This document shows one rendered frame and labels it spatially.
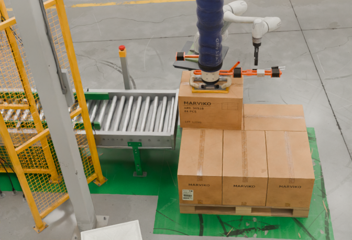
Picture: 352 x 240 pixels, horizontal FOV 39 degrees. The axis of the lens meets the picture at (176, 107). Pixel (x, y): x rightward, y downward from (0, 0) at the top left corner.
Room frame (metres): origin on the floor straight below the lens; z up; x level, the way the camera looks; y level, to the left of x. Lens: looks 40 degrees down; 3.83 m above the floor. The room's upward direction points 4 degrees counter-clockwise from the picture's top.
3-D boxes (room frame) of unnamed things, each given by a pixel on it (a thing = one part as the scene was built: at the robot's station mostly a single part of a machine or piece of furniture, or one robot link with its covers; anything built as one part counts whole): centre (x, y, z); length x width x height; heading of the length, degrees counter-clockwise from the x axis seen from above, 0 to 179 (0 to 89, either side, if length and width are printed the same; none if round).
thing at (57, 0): (3.18, 1.10, 1.05); 0.87 x 0.10 x 2.10; 134
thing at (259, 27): (3.68, -0.77, 1.56); 0.13 x 0.11 x 0.16; 117
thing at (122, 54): (4.33, 0.51, 0.50); 0.07 x 0.07 x 1.00; 82
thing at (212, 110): (3.72, -0.35, 0.74); 0.60 x 0.40 x 0.40; 81
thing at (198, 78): (3.72, -0.34, 1.01); 0.34 x 0.25 x 0.06; 83
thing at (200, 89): (3.63, -0.33, 0.97); 0.34 x 0.10 x 0.05; 83
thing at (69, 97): (2.95, 0.87, 1.62); 0.20 x 0.05 x 0.30; 82
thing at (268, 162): (3.37, -0.63, 0.34); 1.20 x 1.00 x 0.40; 82
